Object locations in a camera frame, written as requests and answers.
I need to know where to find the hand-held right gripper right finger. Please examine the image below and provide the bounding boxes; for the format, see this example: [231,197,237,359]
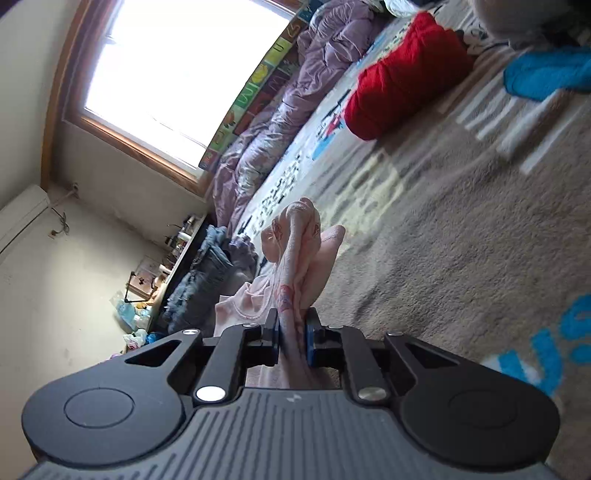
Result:
[305,307,455,407]

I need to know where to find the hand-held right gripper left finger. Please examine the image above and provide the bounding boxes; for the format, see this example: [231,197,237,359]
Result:
[122,308,281,407]

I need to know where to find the pink printed pajama pants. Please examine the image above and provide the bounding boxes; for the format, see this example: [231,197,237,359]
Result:
[213,197,347,391]

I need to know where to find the purple folded garment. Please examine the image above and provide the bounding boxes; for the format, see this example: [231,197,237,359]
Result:
[229,234,260,283]

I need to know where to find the folded blue jeans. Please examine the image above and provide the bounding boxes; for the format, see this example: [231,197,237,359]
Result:
[161,224,234,331]

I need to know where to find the cluttered dark desk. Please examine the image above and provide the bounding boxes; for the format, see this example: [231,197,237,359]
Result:
[152,211,209,325]

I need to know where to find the white plastic bag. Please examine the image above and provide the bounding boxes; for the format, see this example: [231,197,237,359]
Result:
[122,329,149,354]

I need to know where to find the black desk lamp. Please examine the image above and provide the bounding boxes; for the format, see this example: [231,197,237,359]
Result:
[129,270,158,306]

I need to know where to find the blue tissue pack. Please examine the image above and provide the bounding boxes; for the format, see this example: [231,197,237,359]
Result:
[113,291,140,329]

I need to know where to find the grey printed fleece blanket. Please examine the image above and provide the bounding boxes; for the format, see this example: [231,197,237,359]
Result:
[222,0,591,416]

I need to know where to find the purple crumpled quilt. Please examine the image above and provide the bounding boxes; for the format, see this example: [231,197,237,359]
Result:
[210,0,394,232]

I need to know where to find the colourful alphabet foam mat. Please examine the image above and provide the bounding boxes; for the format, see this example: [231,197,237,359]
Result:
[198,0,325,173]

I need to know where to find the red folded towel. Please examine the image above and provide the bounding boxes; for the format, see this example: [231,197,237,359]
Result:
[344,11,475,142]

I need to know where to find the white air conditioner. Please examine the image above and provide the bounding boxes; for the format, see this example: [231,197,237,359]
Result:
[0,184,51,257]

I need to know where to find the wooden framed window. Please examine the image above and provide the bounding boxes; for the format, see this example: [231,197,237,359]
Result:
[41,0,306,200]

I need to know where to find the wall power cable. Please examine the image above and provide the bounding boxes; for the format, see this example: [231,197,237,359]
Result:
[48,182,80,239]

